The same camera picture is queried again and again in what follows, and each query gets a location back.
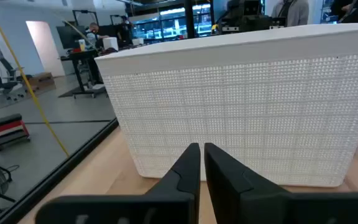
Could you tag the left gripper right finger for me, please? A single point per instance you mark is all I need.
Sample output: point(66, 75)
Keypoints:
point(244, 202)

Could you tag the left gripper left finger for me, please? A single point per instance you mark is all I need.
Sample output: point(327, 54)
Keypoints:
point(166, 205)

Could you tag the white perforated plastic basket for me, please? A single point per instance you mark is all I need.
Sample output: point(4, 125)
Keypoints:
point(228, 109)

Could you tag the plain white box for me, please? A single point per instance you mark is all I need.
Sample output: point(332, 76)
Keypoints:
point(110, 43)

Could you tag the black desk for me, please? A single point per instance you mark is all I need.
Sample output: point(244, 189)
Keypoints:
point(82, 56)

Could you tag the brown cardboard box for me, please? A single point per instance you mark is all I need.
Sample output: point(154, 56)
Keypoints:
point(42, 81)

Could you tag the red and black step stool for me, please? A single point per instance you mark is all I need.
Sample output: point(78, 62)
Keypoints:
point(6, 127)

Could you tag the person in dark corner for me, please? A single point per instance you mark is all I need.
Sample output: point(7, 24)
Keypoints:
point(124, 31)

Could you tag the pale drink cup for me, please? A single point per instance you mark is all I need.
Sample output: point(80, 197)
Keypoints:
point(82, 45)

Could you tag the seated person at desk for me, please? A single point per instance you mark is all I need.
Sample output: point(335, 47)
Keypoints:
point(93, 34)

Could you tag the black building pillar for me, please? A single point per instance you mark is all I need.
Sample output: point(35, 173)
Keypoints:
point(190, 18)

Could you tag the black monitor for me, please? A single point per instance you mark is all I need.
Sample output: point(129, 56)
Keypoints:
point(70, 35)

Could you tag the standing person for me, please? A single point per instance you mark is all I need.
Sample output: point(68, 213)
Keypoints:
point(291, 12)

